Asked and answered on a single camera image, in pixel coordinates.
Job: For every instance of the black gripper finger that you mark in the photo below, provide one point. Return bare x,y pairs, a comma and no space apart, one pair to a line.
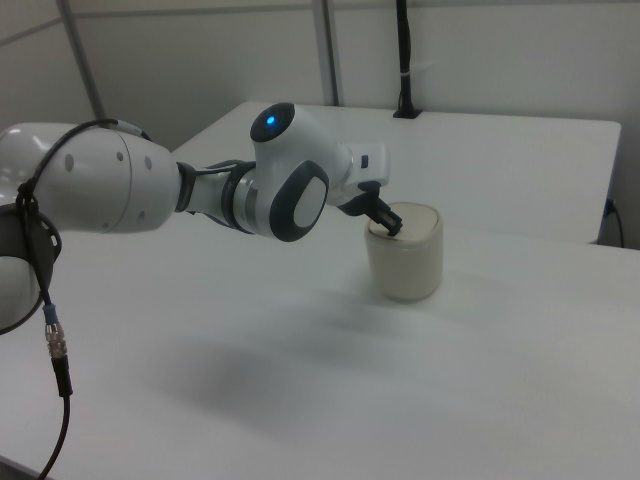
387,219
361,200

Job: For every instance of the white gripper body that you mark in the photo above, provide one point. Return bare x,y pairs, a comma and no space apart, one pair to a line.
371,162

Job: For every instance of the cream round desktop trash bin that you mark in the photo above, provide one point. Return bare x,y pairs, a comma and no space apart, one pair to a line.
410,270

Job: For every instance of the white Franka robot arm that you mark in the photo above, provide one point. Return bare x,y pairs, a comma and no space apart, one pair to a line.
125,185

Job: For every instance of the black camera pole with clamp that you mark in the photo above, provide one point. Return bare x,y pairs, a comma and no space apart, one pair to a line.
404,50

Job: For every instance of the grey aluminium partition post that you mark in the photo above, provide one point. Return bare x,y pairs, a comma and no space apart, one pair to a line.
85,65
327,50

